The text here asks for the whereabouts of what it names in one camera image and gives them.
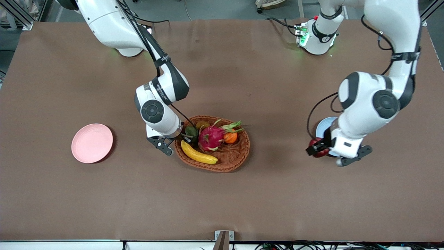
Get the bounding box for red apple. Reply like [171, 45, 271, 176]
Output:
[309, 137, 331, 158]

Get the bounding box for yellow banana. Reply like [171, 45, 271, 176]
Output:
[180, 140, 219, 165]

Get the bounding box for green avocado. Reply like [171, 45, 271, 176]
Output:
[185, 126, 199, 143]

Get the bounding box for light blue plate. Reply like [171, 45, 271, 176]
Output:
[315, 117, 342, 157]

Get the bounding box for pink dragon fruit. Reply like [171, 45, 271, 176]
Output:
[198, 120, 244, 152]

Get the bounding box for orange tangerine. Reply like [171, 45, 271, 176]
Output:
[223, 129, 238, 144]

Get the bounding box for brown wicker basket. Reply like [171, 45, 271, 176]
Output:
[174, 115, 251, 173]

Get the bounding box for pink plate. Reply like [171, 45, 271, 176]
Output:
[71, 123, 114, 164]

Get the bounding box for chair wheel base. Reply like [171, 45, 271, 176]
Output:
[256, 0, 288, 14]

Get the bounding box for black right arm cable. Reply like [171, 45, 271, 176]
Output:
[116, 0, 197, 128]

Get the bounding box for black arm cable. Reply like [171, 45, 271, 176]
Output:
[361, 15, 396, 75]
[116, 0, 197, 128]

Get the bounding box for black cable bundle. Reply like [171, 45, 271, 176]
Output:
[255, 240, 444, 250]

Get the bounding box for metal table edge bracket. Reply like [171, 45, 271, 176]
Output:
[213, 230, 234, 250]

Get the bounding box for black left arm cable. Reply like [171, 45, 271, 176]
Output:
[361, 15, 396, 75]

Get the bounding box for black control box cable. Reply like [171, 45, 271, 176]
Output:
[265, 17, 299, 37]

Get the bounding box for white table edge rail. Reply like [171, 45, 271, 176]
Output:
[0, 240, 215, 250]

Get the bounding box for aluminium frame profile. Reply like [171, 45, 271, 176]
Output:
[0, 0, 47, 31]
[420, 0, 444, 26]

